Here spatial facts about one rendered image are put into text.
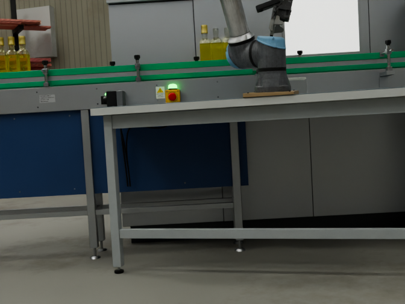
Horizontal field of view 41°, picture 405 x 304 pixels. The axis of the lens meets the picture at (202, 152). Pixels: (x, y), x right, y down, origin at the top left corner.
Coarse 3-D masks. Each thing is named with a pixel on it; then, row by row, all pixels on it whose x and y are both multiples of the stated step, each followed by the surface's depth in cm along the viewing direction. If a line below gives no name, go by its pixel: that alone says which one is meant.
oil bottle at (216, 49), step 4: (212, 40) 281; (216, 40) 281; (220, 40) 281; (212, 44) 281; (216, 44) 281; (220, 44) 281; (212, 48) 281; (216, 48) 281; (220, 48) 281; (212, 52) 281; (216, 52) 281; (220, 52) 281; (212, 56) 282; (216, 56) 281; (220, 56) 281
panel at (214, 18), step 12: (204, 0) 294; (216, 0) 294; (252, 0) 294; (264, 0) 294; (204, 12) 295; (216, 12) 295; (252, 12) 294; (264, 12) 294; (360, 12) 294; (204, 24) 295; (216, 24) 295; (252, 24) 295; (264, 24) 295; (360, 24) 294; (276, 36) 295; (360, 36) 294; (360, 48) 295
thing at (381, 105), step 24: (120, 120) 240; (144, 120) 237; (168, 120) 235; (192, 120) 232; (216, 120) 229; (240, 120) 226; (264, 120) 224; (120, 216) 246; (120, 240) 245; (120, 264) 245
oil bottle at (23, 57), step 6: (24, 36) 285; (24, 42) 284; (24, 48) 285; (18, 54) 283; (24, 54) 283; (18, 60) 283; (24, 60) 283; (18, 66) 283; (24, 66) 283; (30, 66) 288
